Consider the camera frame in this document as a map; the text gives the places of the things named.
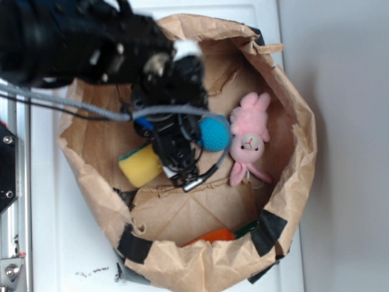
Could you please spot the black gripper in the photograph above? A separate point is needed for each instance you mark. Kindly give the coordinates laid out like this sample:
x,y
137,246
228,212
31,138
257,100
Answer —
x,y
168,93

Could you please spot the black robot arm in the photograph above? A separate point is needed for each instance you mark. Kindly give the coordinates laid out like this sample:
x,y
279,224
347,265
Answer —
x,y
49,44

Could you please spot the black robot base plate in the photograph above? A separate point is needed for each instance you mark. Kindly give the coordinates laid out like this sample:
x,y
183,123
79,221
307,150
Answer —
x,y
8,174

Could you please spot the blue ball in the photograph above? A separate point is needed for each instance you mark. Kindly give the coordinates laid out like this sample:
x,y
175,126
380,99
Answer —
x,y
214,134

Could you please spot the pink plush bunny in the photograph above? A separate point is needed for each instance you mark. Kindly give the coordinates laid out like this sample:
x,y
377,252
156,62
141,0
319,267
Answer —
x,y
250,134

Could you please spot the brown paper bag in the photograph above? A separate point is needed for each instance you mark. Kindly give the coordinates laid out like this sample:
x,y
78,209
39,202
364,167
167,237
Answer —
x,y
149,235

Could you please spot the metal frame rail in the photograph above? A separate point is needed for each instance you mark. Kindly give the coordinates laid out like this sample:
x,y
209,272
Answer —
x,y
16,234

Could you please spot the orange toy carrot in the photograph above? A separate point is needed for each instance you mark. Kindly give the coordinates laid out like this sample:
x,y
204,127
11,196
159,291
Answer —
x,y
224,234

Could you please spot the white tray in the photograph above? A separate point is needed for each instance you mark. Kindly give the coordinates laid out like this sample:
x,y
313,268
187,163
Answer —
x,y
69,250

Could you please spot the yellow green sponge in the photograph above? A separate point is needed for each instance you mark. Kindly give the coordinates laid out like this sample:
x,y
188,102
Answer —
x,y
141,165

